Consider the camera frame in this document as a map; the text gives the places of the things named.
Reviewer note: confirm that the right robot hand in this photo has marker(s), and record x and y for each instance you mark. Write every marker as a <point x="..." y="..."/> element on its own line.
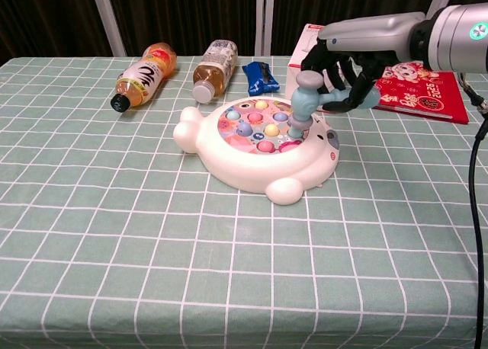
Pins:
<point x="366" y="34"/>

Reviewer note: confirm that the light blue toy hammer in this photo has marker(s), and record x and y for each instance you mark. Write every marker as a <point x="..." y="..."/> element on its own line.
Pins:
<point x="304" y="101"/>

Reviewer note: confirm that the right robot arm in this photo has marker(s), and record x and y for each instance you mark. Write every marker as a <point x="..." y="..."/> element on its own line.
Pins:
<point x="457" y="36"/>

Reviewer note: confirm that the white whack-a-mole toy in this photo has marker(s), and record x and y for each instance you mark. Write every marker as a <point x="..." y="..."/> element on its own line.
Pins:
<point x="244" y="166"/>

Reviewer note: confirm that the white desk lamp box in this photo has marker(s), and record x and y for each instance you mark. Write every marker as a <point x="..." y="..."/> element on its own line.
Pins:
<point x="302" y="44"/>

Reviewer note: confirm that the red spiral calendar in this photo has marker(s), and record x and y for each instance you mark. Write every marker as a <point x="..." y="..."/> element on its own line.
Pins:
<point x="431" y="97"/>

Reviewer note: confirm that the blue snack packet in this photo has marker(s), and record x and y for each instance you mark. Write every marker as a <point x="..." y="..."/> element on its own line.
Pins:
<point x="260" y="78"/>

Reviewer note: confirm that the tea bottle white cap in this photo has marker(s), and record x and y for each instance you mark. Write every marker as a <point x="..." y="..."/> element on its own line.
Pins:
<point x="213" y="72"/>

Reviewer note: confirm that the orange drink bottle black cap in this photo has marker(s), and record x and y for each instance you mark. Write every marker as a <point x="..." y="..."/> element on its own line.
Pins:
<point x="146" y="78"/>

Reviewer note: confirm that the green checked tablecloth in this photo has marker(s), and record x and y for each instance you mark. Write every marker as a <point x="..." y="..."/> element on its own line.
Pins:
<point x="190" y="257"/>

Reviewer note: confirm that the grey partition post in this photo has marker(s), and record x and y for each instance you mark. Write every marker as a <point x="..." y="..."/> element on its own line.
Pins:
<point x="438" y="0"/>
<point x="108" y="21"/>
<point x="264" y="17"/>

